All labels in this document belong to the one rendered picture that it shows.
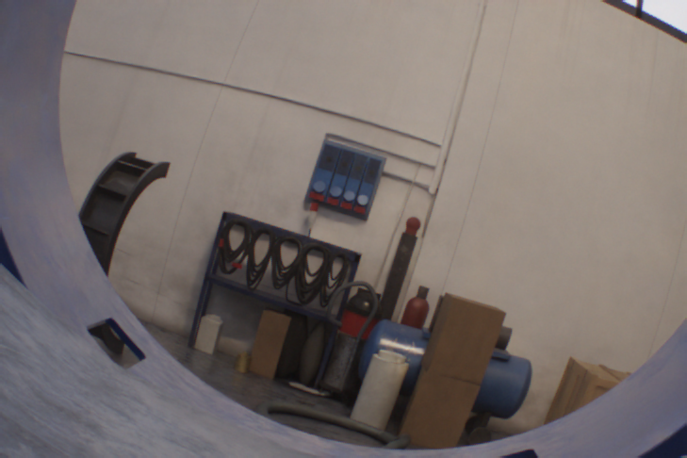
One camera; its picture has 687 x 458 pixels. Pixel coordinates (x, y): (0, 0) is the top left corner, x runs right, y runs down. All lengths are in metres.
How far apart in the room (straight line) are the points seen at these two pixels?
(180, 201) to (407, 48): 2.57
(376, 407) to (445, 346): 0.74
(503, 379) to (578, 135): 2.61
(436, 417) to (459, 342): 0.62
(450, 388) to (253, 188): 2.80
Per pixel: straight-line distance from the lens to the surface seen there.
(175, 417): 0.73
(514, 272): 9.12
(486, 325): 7.55
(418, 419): 7.60
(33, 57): 2.66
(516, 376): 8.13
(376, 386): 7.70
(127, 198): 6.74
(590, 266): 9.26
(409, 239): 8.83
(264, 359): 8.66
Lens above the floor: 1.61
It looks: 2 degrees down
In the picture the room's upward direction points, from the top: 17 degrees clockwise
